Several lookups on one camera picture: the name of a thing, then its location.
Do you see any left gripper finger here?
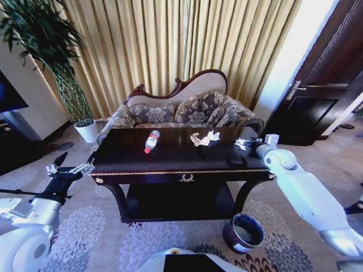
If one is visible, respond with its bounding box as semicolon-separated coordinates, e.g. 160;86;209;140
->
45;151;69;177
69;152;96;175

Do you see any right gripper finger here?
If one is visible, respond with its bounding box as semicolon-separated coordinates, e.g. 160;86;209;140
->
240;137;262;167
226;138;248;168

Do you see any round dark trash bin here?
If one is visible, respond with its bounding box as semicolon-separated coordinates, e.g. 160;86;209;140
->
222;212;266;254

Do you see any crumpled white paper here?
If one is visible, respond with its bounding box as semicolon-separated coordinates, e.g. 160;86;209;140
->
205;129;222;142

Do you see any white plant pot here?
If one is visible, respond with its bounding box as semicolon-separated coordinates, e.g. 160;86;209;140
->
73;118;99;144

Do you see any large floral cushion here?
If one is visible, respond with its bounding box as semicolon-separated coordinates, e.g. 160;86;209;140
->
174;90;225;125

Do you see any white television cabinet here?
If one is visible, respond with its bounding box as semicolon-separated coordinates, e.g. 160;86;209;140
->
0;109;46;142

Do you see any floral upholstered sofa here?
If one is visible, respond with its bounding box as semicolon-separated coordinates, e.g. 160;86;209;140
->
95;69;266;146

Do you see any dark wooden coffee table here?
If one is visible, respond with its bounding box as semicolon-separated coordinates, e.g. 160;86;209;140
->
89;126;276;223

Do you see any plastic bottle with red cap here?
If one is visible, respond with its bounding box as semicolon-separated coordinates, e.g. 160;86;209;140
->
144;130;161;154

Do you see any dark wooden door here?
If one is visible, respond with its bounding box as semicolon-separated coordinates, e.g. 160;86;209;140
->
263;0;363;146

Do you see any black television screen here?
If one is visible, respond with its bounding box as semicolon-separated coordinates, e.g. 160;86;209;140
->
0;70;29;113

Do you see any small floral cushion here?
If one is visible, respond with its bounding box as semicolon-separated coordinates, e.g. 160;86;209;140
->
128;103;177;124

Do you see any beige pleated curtain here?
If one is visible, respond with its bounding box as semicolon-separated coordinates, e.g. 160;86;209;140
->
44;0;302;121

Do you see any tall green potted plant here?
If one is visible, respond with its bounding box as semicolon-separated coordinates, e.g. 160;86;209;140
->
0;0;94;128

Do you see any white robot front shell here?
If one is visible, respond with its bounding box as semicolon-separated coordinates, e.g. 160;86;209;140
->
143;246;239;272

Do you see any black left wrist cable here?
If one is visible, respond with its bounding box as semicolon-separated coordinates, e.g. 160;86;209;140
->
0;188;72;199

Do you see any silver door handle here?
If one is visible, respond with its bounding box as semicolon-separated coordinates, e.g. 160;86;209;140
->
285;80;307;100

